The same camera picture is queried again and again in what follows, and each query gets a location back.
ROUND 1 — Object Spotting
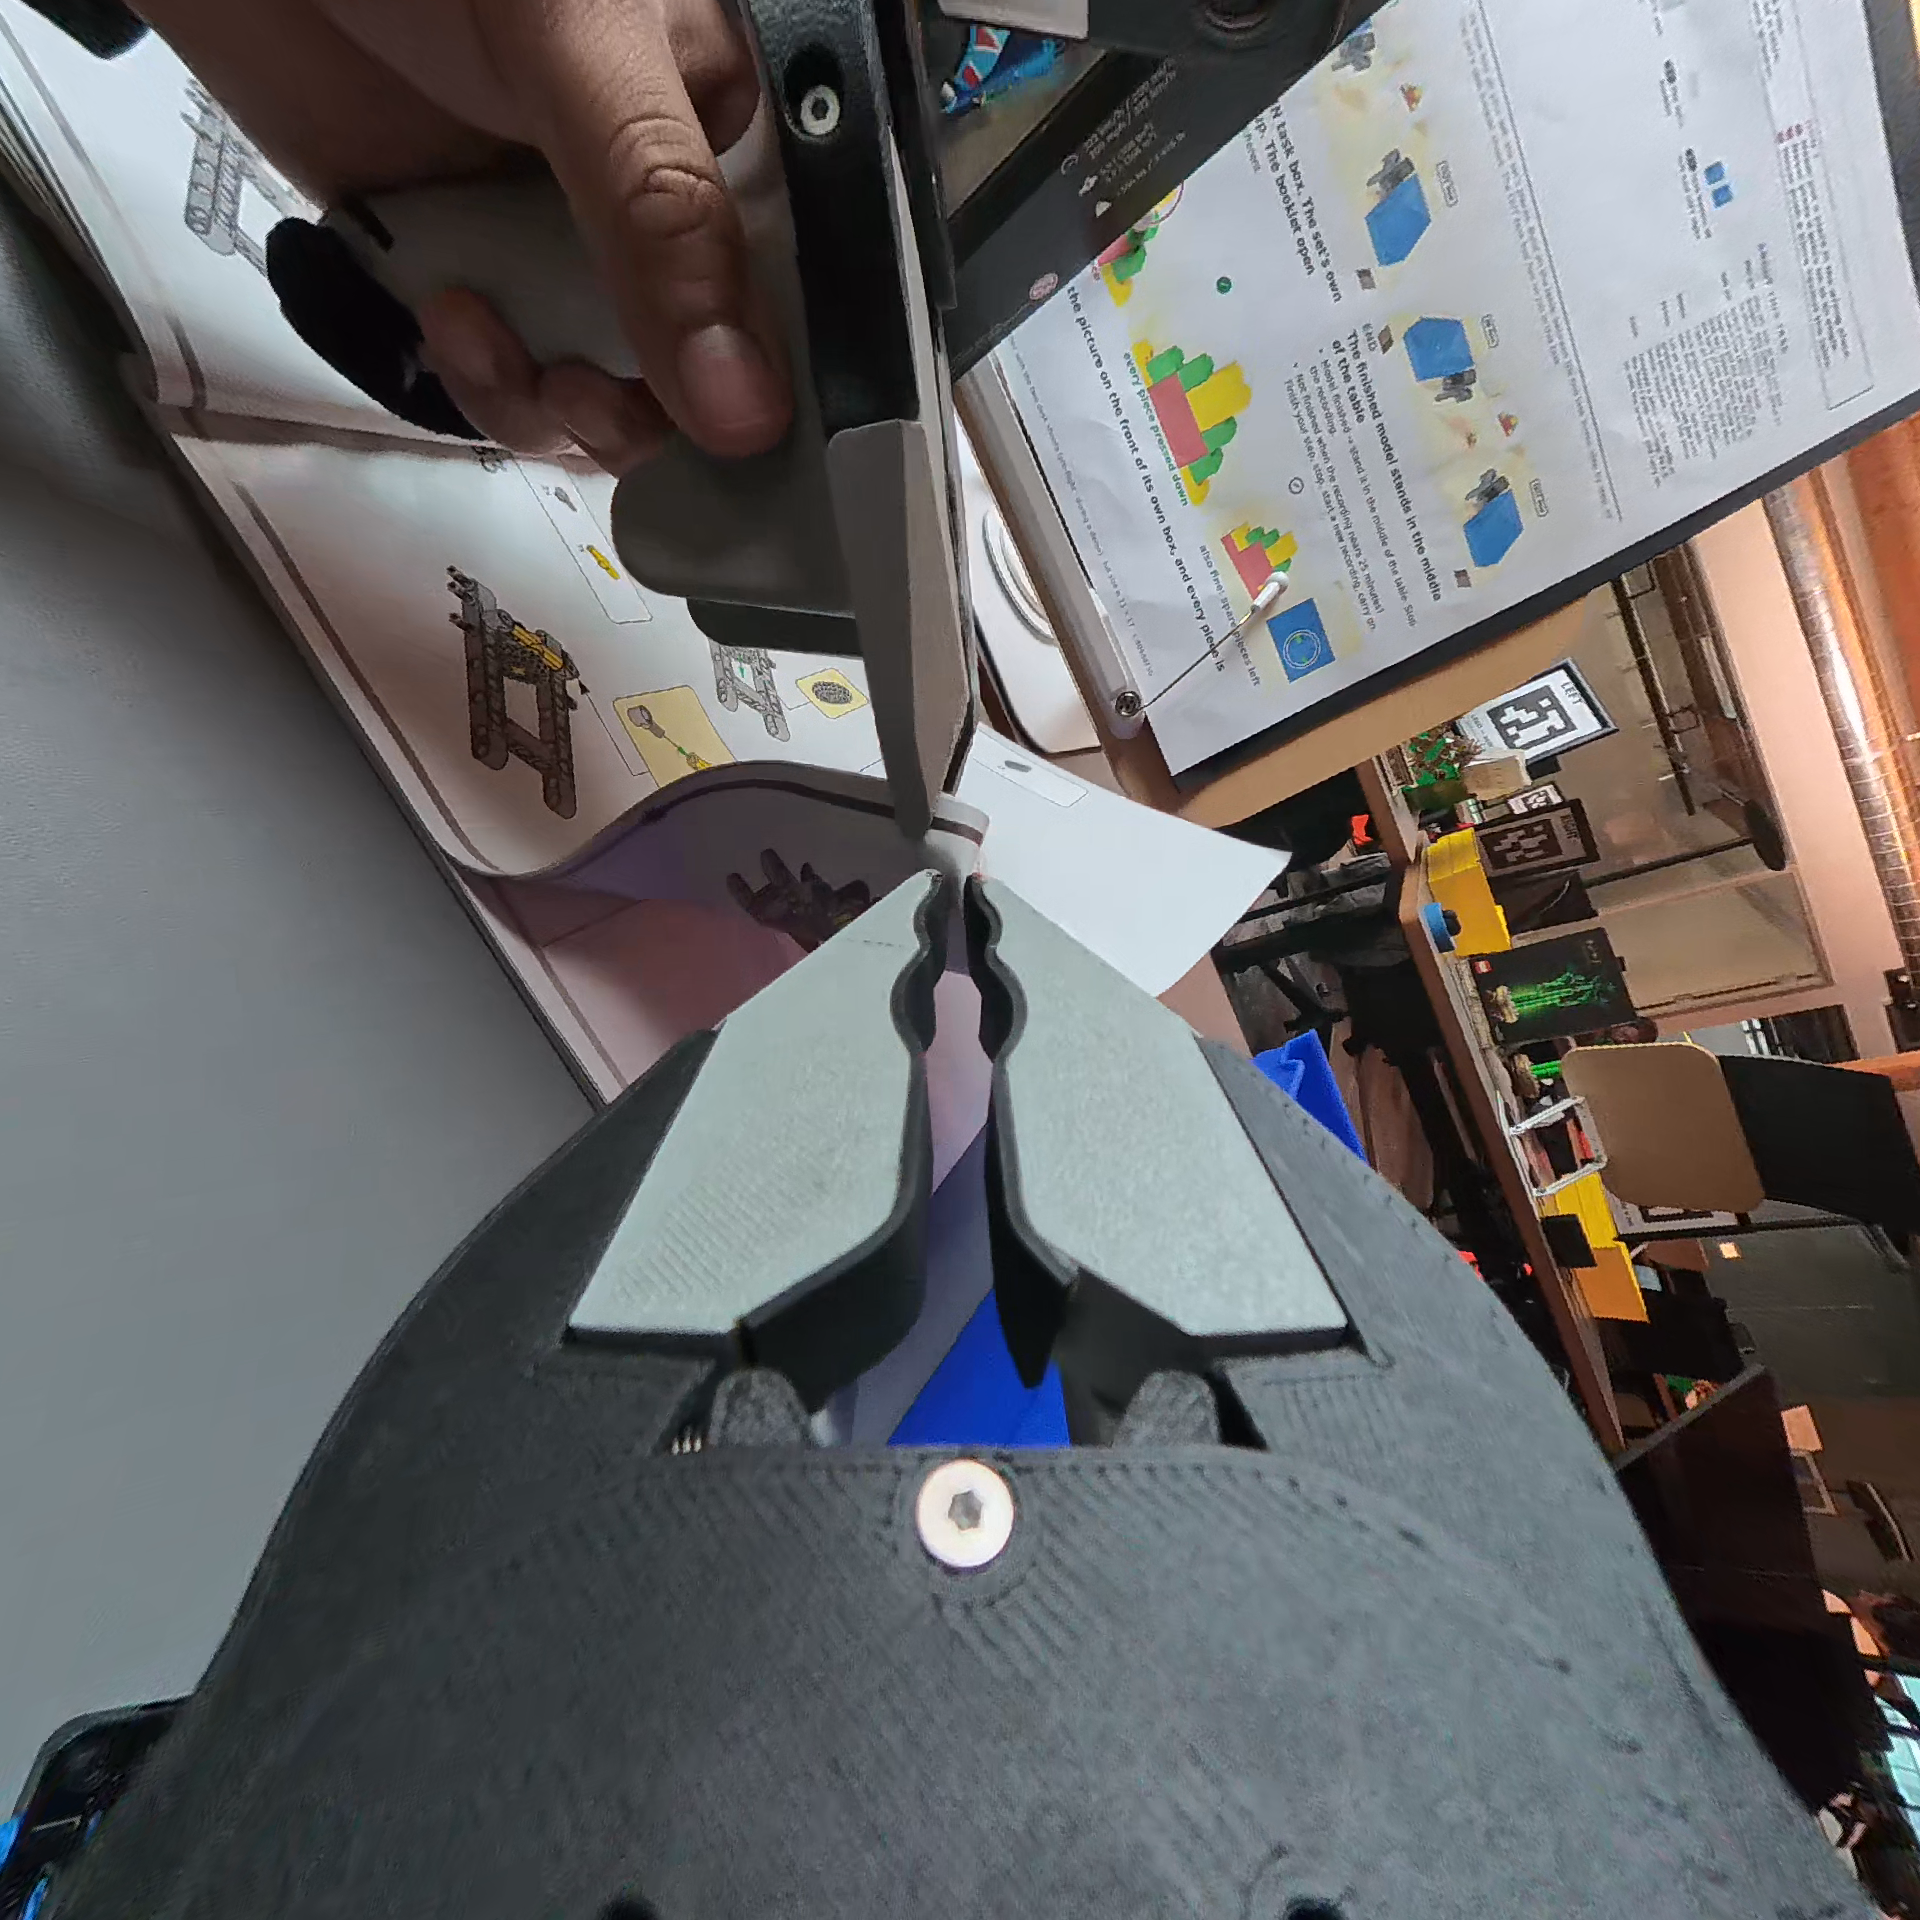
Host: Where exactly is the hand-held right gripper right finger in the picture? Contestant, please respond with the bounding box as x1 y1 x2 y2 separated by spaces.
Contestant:
964 880 1350 1414

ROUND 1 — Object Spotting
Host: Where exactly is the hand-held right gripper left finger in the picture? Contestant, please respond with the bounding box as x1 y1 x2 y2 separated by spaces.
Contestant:
567 873 946 1408

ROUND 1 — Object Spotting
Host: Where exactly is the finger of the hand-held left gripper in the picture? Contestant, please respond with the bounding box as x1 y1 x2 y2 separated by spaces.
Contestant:
608 416 981 840

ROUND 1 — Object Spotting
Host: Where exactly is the lego instruction booklet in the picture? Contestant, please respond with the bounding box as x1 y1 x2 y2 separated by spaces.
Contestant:
0 0 1292 1104

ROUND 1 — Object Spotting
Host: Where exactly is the person's left hand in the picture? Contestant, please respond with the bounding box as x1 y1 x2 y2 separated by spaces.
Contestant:
128 0 794 470

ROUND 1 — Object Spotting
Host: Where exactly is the white tray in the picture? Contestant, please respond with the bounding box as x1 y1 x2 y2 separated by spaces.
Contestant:
960 358 1150 759

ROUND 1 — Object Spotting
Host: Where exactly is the black box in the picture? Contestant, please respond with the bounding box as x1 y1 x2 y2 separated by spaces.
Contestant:
936 22 1268 367

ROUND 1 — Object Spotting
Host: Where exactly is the blue plastic storage bin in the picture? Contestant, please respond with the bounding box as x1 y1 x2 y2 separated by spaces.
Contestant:
887 1025 1368 1448

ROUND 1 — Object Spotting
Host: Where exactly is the cluttered wooden workbench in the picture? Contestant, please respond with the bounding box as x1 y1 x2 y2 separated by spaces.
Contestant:
1358 660 1652 1448

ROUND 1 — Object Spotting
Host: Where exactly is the yellow storage bin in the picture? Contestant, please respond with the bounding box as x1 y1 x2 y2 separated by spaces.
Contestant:
1535 1170 1652 1325
1416 829 1512 961

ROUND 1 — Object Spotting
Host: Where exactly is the framed tag sign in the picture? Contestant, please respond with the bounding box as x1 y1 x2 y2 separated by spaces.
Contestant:
1463 660 1623 759

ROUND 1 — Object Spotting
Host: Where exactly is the illustrated instruction poster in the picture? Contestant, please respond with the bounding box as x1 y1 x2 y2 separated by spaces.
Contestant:
1005 0 1892 774

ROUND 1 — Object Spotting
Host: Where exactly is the thin black cord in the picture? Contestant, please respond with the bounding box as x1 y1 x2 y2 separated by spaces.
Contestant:
1140 575 1290 706

